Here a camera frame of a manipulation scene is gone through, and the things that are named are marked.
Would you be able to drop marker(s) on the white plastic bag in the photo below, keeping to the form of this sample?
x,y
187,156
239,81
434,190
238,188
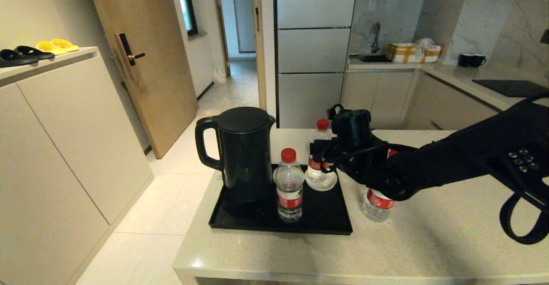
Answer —
x,y
219,75

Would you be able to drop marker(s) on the small white saucer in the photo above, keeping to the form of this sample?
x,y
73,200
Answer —
x,y
321,186
275,175

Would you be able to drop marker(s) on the grey hallway door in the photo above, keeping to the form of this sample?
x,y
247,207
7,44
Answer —
x,y
244,15

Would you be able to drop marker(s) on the black rectangular tray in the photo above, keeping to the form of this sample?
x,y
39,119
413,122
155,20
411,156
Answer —
x,y
257,223

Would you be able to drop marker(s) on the dark kitchen sink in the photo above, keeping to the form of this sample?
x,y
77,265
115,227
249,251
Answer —
x,y
373,57

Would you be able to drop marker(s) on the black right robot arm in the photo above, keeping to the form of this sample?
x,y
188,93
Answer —
x,y
463,156

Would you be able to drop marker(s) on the metal kitchen faucet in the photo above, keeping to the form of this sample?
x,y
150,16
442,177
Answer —
x,y
375,36

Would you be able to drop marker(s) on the beige shoe cabinet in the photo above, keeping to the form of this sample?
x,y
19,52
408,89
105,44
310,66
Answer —
x,y
64,148

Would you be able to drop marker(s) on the black induction cooktop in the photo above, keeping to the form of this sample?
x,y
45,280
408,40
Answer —
x,y
506,87

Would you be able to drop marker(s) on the clear water bottle red cap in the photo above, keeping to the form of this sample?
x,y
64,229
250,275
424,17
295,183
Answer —
x,y
377,208
322,124
289,203

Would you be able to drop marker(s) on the yellow white checked basket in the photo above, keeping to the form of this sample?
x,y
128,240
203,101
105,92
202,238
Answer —
x,y
403,52

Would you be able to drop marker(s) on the black mug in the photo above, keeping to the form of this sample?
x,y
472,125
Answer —
x,y
477,60
463,60

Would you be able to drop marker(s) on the yellow slipper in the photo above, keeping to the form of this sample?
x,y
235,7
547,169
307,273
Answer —
x,y
64,44
49,47

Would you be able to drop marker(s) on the dark framed window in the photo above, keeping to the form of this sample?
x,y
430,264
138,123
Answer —
x,y
188,6

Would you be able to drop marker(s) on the silver refrigerator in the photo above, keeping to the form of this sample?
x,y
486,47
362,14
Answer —
x,y
313,49

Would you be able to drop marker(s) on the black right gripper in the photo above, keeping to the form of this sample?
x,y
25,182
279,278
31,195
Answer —
x,y
351,130

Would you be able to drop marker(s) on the black slipper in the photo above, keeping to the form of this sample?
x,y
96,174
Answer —
x,y
13,58
34,52

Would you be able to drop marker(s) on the white cloth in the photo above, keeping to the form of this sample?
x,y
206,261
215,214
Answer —
x,y
424,43

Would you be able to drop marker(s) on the beige kitchen cabinet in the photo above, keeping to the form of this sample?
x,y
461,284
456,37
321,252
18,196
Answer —
x,y
386,96

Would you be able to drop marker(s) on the black electric kettle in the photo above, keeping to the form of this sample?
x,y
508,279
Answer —
x,y
244,160

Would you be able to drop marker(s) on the brown wooden door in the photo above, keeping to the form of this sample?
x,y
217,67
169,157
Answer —
x,y
158,83

